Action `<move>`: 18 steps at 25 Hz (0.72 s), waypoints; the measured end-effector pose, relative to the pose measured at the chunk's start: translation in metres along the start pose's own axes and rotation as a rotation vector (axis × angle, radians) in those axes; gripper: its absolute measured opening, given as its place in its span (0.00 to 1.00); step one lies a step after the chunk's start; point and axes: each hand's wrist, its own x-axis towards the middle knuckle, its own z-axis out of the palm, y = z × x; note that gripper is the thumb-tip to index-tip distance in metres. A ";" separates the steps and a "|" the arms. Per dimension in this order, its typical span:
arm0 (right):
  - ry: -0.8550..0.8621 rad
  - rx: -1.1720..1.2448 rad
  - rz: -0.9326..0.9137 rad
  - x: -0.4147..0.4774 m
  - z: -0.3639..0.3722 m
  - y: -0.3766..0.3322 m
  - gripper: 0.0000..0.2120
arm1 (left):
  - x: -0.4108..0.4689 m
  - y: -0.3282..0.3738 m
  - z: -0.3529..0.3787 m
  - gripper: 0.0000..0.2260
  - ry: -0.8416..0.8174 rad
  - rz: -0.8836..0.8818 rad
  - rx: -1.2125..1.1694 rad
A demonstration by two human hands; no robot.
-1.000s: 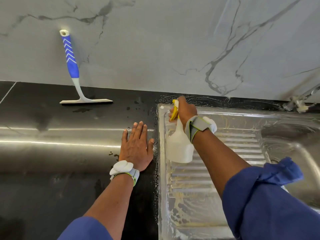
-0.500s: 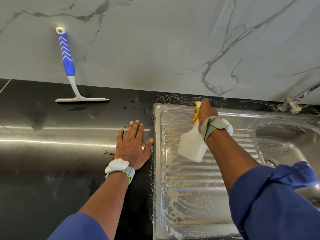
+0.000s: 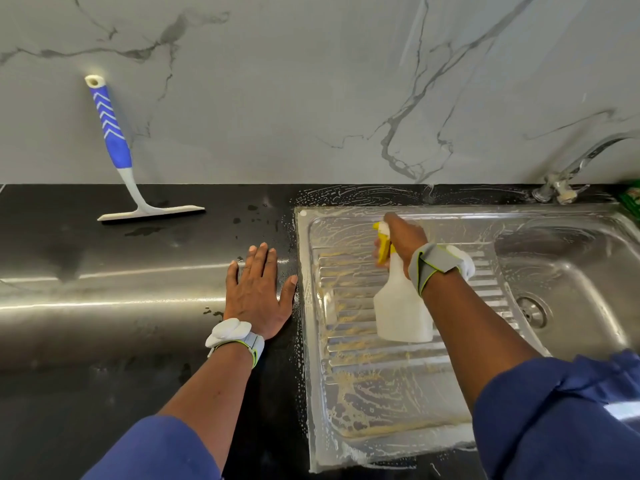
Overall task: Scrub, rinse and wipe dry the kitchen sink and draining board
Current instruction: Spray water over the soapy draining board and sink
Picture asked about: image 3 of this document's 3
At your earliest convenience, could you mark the person's left hand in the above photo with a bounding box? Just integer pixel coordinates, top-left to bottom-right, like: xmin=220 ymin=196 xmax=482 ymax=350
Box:
xmin=224 ymin=241 xmax=299 ymax=341

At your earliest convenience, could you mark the person's right hand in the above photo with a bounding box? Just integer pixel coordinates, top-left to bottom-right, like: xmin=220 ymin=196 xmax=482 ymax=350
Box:
xmin=375 ymin=211 xmax=429 ymax=268

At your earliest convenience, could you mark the white yellow spray bottle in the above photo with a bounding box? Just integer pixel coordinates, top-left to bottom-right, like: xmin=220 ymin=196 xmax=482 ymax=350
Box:
xmin=372 ymin=221 xmax=436 ymax=344

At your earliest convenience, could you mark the stainless steel sink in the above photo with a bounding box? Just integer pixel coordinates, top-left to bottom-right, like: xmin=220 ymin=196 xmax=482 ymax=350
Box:
xmin=295 ymin=203 xmax=640 ymax=473

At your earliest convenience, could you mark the person's right forearm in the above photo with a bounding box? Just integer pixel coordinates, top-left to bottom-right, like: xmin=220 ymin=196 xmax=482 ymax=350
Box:
xmin=425 ymin=269 xmax=541 ymax=411

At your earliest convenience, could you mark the person's left forearm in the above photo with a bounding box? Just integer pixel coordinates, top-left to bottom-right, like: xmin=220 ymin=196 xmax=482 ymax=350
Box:
xmin=158 ymin=343 xmax=256 ymax=471

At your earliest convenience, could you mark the white left wrist tracker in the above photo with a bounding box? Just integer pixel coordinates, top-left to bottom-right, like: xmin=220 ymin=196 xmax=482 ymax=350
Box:
xmin=205 ymin=317 xmax=266 ymax=368

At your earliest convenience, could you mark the metal drain strainer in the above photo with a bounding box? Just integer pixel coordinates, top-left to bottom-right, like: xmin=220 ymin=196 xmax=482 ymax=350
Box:
xmin=515 ymin=295 xmax=551 ymax=331

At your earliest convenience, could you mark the chrome faucet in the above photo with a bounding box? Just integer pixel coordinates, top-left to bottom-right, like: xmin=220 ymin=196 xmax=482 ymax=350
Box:
xmin=532 ymin=133 xmax=636 ymax=206

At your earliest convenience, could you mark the blue white squeegee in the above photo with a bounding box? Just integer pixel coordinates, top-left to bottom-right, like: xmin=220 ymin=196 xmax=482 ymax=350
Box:
xmin=84 ymin=75 xmax=206 ymax=223

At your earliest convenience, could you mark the green soap tray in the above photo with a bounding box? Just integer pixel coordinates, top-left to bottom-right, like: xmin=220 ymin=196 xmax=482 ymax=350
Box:
xmin=617 ymin=179 xmax=640 ymax=221

